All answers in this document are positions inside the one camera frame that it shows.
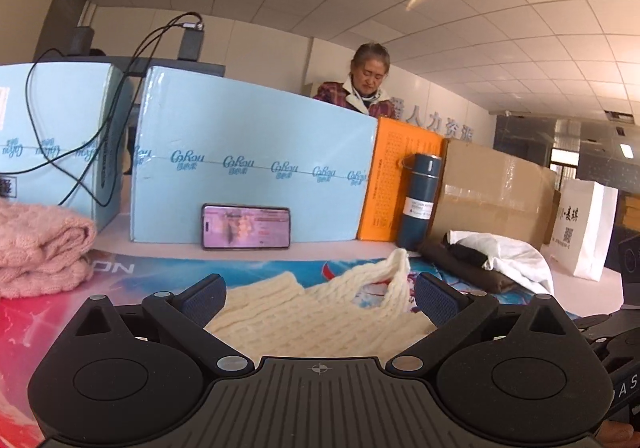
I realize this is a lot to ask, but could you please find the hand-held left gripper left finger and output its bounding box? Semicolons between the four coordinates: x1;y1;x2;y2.
47;274;256;374

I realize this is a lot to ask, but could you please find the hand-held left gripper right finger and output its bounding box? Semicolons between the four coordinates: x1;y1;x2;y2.
390;273;596;374

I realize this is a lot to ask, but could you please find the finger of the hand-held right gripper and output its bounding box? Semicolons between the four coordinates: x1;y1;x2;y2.
574;310;621;354

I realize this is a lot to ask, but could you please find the cream knit sweater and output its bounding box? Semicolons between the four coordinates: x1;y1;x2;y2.
202;248;436;359

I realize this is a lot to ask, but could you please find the dark brown cloth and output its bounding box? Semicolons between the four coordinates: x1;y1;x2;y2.
417;238;521;293

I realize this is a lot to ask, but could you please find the black cloth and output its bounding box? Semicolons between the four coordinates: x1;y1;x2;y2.
440;240;488;271

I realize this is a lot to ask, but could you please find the black case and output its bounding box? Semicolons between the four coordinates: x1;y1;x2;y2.
604;223;640;274

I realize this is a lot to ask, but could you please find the smartphone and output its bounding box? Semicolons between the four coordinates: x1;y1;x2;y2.
201;203;291;251

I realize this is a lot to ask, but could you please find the white cloth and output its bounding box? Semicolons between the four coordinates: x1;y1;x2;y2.
447;229;556;295

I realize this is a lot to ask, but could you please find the white paper bag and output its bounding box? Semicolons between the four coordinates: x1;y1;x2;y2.
547;179;619;280

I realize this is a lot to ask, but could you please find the dark teal thermos bottle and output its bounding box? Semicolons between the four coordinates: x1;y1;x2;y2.
396;153;443;251

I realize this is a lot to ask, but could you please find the brown cardboard box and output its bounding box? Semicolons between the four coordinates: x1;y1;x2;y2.
427;139;561;249

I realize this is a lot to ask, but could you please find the orange box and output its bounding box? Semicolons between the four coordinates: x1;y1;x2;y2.
356;116;446;243

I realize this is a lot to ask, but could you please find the pink knit sweater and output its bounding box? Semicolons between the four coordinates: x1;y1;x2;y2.
0;198;98;300

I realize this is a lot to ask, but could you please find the large light blue carton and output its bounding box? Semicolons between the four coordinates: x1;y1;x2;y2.
129;65;379;244

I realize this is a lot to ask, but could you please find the black charger block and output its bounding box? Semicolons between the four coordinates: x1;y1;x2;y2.
177;25;206;63

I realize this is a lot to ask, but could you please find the grey device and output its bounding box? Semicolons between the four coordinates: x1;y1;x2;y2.
67;26;96;56

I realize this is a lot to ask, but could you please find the black cable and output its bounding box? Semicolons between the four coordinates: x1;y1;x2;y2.
55;18;206;208
0;13;203;176

